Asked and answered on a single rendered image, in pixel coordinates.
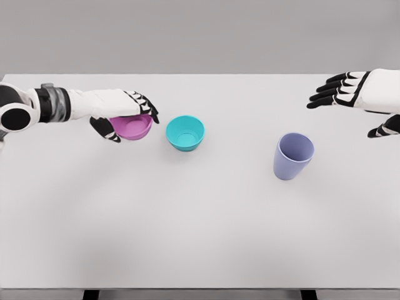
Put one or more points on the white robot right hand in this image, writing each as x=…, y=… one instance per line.
x=379, y=90

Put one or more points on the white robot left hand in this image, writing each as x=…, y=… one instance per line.
x=120, y=104

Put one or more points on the lavender cup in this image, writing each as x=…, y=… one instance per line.
x=292, y=156

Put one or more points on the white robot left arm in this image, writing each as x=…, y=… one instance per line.
x=47, y=104

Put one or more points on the pink bowl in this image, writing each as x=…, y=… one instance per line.
x=133, y=126

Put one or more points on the teal bowl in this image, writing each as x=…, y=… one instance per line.
x=185, y=132

